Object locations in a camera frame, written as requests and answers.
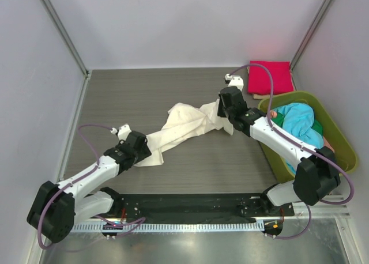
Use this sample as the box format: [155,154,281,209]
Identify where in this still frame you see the cream white t shirt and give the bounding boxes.
[135,100,234,167]

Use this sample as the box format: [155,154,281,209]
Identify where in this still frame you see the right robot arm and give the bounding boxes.
[217,86,341,216]

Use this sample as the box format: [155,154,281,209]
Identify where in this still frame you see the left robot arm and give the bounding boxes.
[27,131,152,250]

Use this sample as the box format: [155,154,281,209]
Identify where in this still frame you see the folded red t shirt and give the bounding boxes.
[247,60,292,94]

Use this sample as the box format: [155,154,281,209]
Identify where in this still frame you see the pink t shirt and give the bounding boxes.
[269,110,334,152]

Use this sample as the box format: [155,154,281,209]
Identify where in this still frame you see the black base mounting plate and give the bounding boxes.
[77,192,295,220]

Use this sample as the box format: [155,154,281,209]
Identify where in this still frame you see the light blue t shirt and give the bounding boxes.
[274,103,323,148]

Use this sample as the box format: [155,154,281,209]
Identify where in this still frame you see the green t shirt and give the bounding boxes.
[272,113,323,135]

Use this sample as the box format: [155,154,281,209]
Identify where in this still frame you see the olive green plastic basket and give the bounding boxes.
[260,91,358,183]

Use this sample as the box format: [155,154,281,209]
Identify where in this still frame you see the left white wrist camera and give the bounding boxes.
[110,124,131,141]

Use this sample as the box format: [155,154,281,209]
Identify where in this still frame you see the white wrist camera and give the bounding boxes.
[110,124,131,141]
[224,74,244,91]

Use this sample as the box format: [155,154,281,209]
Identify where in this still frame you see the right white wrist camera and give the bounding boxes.
[224,74,244,91]

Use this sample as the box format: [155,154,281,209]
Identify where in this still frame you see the left aluminium frame post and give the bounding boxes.
[34,0,91,77]

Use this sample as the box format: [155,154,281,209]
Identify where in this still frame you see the aluminium frame post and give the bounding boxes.
[34,0,91,77]
[290,0,335,71]

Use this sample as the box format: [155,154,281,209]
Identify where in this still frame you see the white slotted cable duct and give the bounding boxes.
[71,220,264,233]

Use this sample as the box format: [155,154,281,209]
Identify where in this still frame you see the aluminium rail profile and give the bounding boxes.
[293,205,351,218]

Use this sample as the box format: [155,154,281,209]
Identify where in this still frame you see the right aluminium frame post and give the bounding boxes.
[290,0,335,71]

